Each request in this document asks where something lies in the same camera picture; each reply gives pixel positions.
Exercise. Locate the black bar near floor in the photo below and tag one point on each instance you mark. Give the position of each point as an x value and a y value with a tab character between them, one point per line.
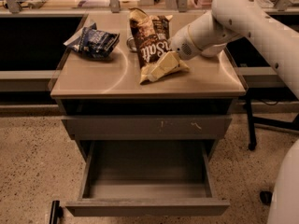
56	212

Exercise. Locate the white ceramic bowl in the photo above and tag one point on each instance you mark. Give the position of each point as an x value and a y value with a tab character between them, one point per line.
213	50

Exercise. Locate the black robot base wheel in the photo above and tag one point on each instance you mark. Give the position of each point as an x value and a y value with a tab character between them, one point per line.
266	197

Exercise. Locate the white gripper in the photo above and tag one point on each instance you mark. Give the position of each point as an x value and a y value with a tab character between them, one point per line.
180	44

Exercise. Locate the brown sea salt chip bag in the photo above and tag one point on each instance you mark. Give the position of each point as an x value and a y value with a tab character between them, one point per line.
151	35

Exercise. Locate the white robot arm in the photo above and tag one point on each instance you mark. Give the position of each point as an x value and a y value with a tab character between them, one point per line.
279	45

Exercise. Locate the silver soda can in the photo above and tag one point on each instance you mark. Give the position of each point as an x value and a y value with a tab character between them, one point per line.
130	42

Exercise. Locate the black table leg with caster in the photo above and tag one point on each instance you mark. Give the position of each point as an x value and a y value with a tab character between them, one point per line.
252	135

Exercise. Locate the grey drawer cabinet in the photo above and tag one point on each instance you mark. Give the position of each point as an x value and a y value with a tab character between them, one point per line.
112	99

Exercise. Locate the blue crumpled chip bag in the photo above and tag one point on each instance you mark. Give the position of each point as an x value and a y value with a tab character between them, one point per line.
93	43

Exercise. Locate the open grey middle drawer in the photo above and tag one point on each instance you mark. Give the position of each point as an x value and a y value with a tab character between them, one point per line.
147	178

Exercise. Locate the closed grey top drawer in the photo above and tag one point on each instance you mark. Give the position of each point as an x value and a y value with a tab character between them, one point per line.
147	127

